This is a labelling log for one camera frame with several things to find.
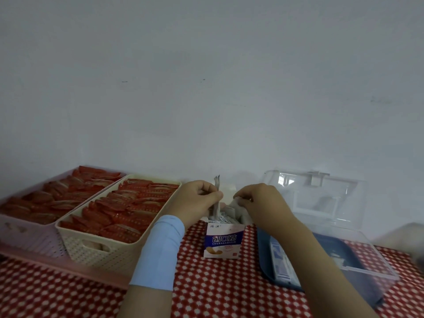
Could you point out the person's left hand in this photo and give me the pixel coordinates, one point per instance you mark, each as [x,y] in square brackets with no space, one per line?
[192,205]

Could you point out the pink perforated plastic basket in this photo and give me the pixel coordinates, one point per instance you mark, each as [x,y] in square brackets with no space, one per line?
[20,235]

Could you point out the clear plastic container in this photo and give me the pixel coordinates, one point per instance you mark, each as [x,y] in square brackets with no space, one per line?
[404,238]

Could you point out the blue white cardboard box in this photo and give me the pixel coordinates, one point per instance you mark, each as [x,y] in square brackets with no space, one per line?
[223,241]

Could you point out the person's right hand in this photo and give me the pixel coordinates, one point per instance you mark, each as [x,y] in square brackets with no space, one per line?
[268,208]

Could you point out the cream perforated plastic basket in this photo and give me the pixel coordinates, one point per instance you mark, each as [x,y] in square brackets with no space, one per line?
[116,258]

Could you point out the person's right forearm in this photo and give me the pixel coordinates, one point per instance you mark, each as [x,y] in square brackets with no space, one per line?
[324,288]

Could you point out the pink plastic tray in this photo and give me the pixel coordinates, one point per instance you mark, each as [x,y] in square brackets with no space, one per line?
[49,264]

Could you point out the pile of red packets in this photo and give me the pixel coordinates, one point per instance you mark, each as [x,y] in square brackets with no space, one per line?
[122,208]
[59,195]

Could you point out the clear storage box blue base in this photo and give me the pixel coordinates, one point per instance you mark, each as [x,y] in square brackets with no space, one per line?
[265,261]

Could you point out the pile of bandage strips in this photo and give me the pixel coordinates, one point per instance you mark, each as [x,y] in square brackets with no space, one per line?
[228,219]

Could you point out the light blue wristband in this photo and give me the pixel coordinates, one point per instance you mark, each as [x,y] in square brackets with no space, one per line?
[159,255]

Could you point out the red white checked tablecloth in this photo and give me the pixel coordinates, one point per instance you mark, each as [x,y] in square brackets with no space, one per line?
[225,288]

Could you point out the person's left forearm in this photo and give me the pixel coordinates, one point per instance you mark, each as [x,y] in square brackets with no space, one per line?
[145,304]

